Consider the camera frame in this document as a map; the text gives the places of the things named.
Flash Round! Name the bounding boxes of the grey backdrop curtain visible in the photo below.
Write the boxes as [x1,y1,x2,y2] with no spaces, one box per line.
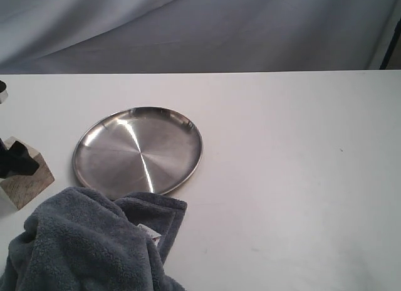
[1,0,400,74]

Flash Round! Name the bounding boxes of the white clothing label tag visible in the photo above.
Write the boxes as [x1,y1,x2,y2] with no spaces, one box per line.
[137,223,162,243]

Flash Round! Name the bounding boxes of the light wooden cube block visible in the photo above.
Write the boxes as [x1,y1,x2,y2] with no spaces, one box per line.
[1,137,55,210]

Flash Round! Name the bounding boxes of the round stainless steel plate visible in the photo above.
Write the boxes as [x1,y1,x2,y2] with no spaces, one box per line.
[72,107,203,200]

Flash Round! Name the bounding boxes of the grey-blue fleece towel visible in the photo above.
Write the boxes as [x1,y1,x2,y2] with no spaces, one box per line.
[1,188,187,290]

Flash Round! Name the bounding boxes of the black metal frame post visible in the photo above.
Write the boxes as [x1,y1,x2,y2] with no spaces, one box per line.
[379,9,400,70]

